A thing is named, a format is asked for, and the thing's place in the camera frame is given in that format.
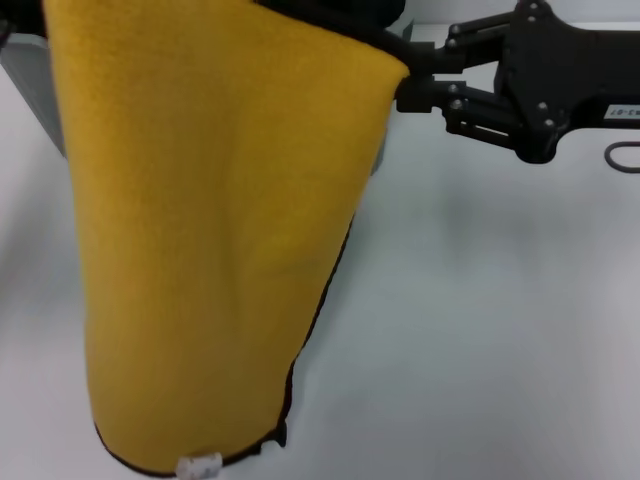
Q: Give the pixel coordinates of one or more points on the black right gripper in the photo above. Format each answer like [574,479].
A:
[560,75]

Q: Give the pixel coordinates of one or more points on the yellow towel with black edge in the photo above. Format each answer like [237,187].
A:
[200,225]

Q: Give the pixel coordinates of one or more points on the black cloth pile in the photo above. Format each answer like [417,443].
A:
[350,15]

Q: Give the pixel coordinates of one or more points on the green perforated storage box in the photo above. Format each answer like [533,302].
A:
[30,85]

